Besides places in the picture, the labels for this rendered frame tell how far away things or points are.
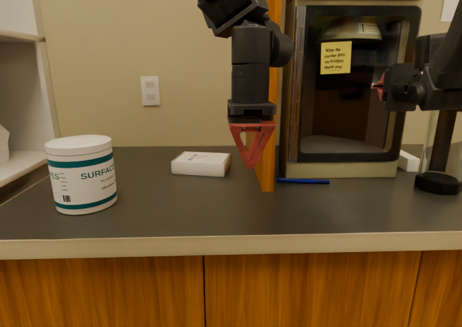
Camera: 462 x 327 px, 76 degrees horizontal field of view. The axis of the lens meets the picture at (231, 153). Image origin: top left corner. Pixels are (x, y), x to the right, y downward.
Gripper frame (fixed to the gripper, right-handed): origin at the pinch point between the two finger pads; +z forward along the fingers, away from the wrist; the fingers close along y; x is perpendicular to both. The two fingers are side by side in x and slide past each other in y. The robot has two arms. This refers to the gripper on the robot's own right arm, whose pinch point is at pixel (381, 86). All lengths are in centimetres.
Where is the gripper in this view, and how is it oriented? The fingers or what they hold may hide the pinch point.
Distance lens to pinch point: 83.6
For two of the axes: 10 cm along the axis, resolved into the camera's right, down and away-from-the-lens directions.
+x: -10.0, 0.2, -0.3
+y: -0.1, -9.7, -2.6
